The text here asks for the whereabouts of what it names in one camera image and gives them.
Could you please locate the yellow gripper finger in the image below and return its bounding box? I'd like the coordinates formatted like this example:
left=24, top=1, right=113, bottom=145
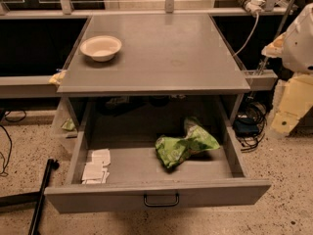
left=261, top=33, right=286, bottom=58
left=270, top=74, right=313, bottom=136

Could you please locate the green rice chip bag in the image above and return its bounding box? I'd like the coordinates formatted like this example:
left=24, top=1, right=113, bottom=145
left=156, top=117, right=220, bottom=169

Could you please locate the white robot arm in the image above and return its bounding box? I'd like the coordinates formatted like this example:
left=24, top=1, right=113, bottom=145
left=262, top=3, right=313, bottom=136

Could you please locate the grey open drawer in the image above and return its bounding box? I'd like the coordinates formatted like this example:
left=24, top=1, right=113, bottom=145
left=45, top=97, right=271, bottom=212

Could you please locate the grey counter cabinet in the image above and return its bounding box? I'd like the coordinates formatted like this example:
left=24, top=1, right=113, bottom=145
left=58, top=14, right=250, bottom=137

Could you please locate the white power strip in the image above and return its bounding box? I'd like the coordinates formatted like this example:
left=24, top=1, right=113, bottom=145
left=237, top=0, right=264, bottom=16

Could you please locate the dark blue box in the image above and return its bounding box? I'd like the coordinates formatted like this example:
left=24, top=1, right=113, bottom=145
left=233, top=117, right=259, bottom=137

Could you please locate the white paper bowl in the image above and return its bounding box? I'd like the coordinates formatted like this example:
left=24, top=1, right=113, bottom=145
left=80, top=35, right=122, bottom=62

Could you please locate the green wrapper scrap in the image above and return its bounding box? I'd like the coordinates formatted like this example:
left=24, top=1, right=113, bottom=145
left=62, top=118, right=75, bottom=131

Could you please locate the yellow tape scrap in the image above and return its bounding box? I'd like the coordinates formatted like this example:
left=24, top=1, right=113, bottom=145
left=49, top=70, right=67, bottom=86

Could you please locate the black metal stand leg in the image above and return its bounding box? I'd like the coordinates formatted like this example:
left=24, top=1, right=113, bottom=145
left=0, top=159, right=60, bottom=235

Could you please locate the black cable bundle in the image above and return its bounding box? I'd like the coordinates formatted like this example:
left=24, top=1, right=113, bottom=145
left=234, top=101, right=268, bottom=153

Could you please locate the black drawer handle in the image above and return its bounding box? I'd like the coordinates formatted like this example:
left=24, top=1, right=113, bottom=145
left=143, top=194, right=180, bottom=208

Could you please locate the grey metal rail frame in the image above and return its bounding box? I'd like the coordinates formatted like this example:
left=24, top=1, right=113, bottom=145
left=0, top=0, right=299, bottom=100

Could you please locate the black floor cable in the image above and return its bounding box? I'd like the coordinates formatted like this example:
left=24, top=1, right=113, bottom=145
left=0, top=110, right=27, bottom=178

